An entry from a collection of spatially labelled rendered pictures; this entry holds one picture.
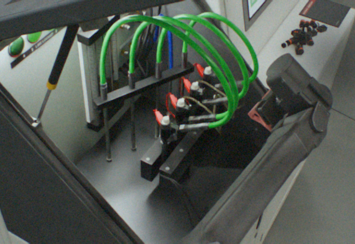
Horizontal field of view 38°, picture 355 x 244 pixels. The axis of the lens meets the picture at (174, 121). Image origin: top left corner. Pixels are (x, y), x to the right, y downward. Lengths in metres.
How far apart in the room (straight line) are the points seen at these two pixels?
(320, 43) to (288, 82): 1.04
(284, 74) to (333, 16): 1.21
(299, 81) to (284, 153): 0.16
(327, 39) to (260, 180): 1.25
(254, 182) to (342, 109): 2.45
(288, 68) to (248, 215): 0.30
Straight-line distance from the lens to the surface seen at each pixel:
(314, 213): 2.66
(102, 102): 1.45
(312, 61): 1.86
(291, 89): 0.92
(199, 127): 1.30
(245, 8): 1.68
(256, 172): 0.79
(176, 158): 1.47
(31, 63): 1.28
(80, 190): 1.13
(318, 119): 0.92
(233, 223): 0.73
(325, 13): 2.12
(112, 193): 1.58
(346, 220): 2.68
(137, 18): 1.20
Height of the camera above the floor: 2.10
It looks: 46 degrees down
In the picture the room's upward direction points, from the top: 3 degrees clockwise
